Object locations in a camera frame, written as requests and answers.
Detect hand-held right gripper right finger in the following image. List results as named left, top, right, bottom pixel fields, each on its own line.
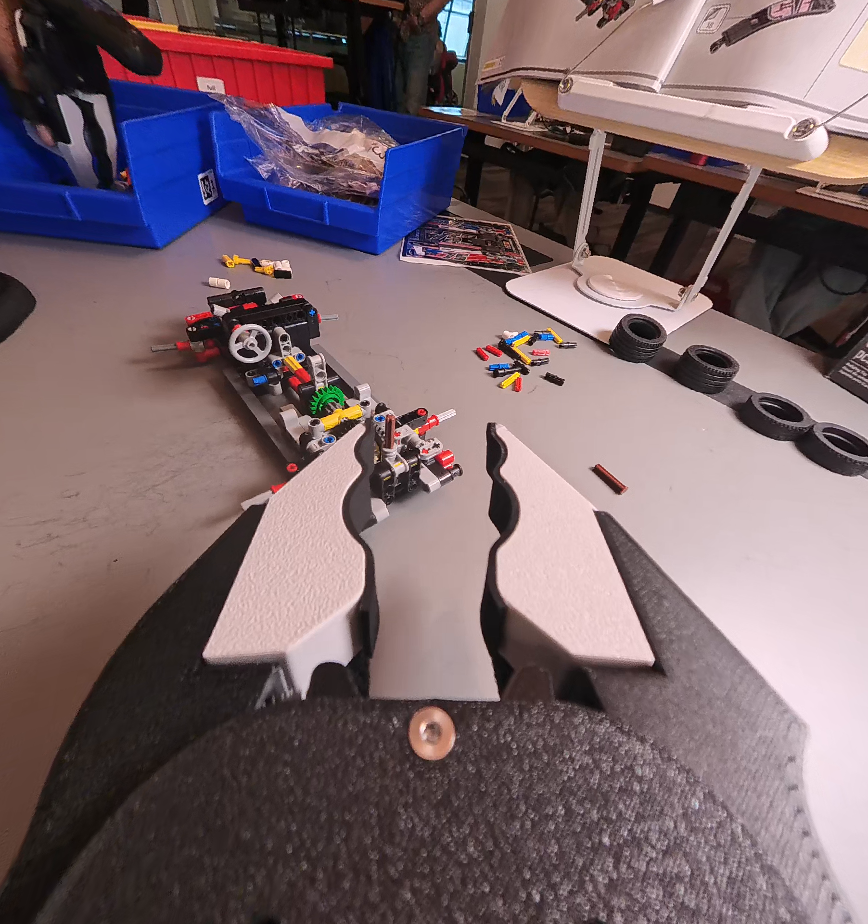
left=480, top=422, right=657, bottom=686

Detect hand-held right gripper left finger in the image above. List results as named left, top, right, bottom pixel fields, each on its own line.
left=202, top=420, right=380, bottom=700

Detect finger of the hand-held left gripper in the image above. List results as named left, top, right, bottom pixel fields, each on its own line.
left=54, top=92, right=107, bottom=191
left=89, top=89, right=122, bottom=191

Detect blue plastic bin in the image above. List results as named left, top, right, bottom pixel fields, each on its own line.
left=211, top=102, right=467, bottom=255
left=0, top=77, right=226, bottom=250

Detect pile of small lego pins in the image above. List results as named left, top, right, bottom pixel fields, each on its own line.
left=475, top=327, right=578, bottom=392

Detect lego car chassis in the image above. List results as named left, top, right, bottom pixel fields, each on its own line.
left=150, top=287, right=466, bottom=506

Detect clear bags of lego parts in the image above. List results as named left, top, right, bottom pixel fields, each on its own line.
left=221, top=93, right=403, bottom=205

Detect black lego tire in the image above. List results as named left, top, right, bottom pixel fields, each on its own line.
left=608, top=313, right=667, bottom=364
left=737, top=392, right=816, bottom=442
left=674, top=344, right=740, bottom=395
left=796, top=423, right=868, bottom=478

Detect black lego set box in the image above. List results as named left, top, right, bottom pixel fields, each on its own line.
left=826, top=307, right=868, bottom=420

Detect lego instruction booklet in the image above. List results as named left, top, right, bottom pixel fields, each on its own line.
left=478, top=0, right=868, bottom=142

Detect red plastic bin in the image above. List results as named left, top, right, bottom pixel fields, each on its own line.
left=97, top=17, right=334, bottom=108

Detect colourful sticker sheet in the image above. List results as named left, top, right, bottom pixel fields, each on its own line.
left=400, top=215, right=533, bottom=275

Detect brown wooden table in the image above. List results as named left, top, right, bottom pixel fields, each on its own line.
left=419, top=106, right=868, bottom=241

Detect white book stand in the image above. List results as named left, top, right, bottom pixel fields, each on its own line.
left=505, top=72, right=868, bottom=344

